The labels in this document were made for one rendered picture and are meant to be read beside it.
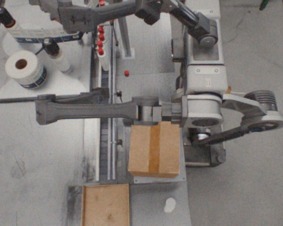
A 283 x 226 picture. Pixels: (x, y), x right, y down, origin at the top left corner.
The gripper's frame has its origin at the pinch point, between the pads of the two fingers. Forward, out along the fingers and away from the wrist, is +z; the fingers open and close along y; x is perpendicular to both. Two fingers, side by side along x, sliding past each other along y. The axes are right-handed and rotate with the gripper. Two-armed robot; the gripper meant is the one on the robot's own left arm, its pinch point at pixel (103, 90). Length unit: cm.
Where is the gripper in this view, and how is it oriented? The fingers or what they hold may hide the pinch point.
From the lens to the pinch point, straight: 147.4
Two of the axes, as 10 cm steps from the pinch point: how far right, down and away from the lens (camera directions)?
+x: 0.5, 9.4, 3.2
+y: -10.0, 0.5, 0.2
